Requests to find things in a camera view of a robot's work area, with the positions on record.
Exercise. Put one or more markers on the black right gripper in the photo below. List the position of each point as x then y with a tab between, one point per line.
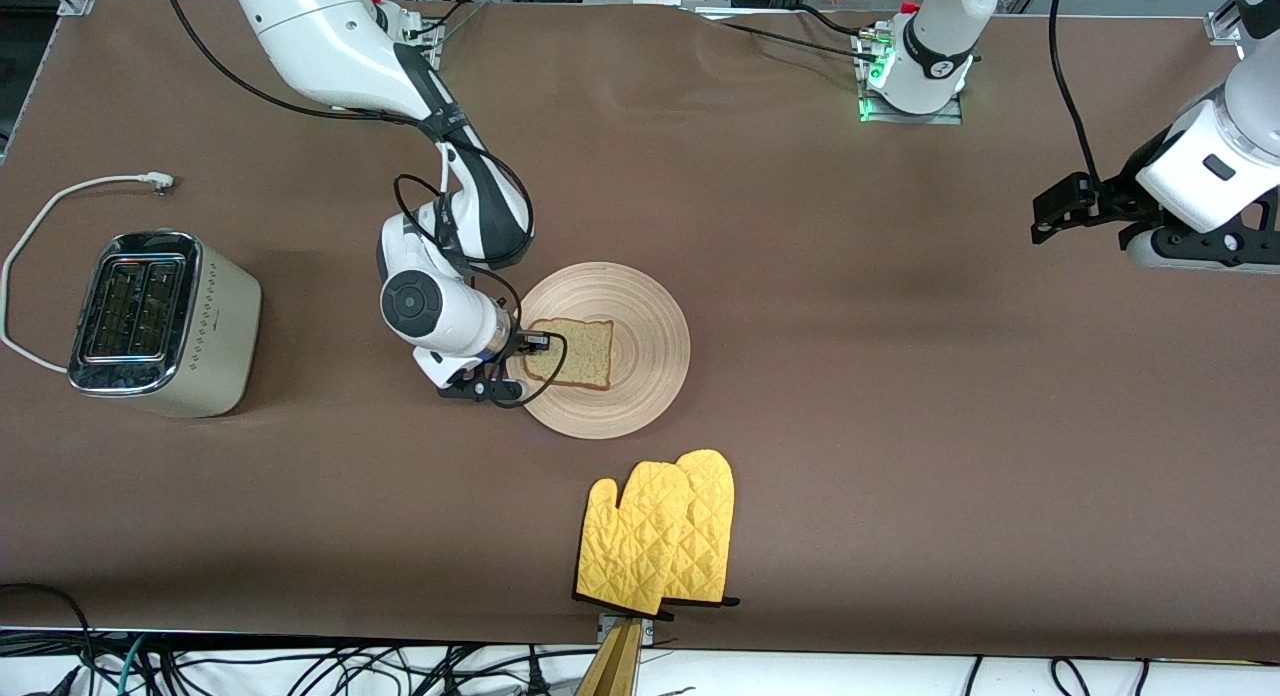
520	342

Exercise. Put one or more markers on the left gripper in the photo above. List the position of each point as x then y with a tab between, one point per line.
1112	197

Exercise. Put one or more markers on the brown crust bread slice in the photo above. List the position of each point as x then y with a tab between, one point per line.
585	356

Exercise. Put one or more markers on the round light wooden plate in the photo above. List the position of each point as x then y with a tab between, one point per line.
640	376

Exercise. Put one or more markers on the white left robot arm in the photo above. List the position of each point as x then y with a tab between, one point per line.
935	36

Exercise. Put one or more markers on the cream and chrome toaster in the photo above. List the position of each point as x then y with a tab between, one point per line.
220	316

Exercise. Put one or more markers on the yellow quilted oven mitt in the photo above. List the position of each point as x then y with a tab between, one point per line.
712	536
630	546

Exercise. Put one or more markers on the yellow wooden bar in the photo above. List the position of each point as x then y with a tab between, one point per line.
615	666

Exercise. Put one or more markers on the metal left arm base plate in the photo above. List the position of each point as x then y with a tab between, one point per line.
905	119

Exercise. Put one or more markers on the small metal clamp bracket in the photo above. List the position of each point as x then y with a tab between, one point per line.
648	631

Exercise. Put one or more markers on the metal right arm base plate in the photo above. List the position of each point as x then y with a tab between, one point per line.
430	36

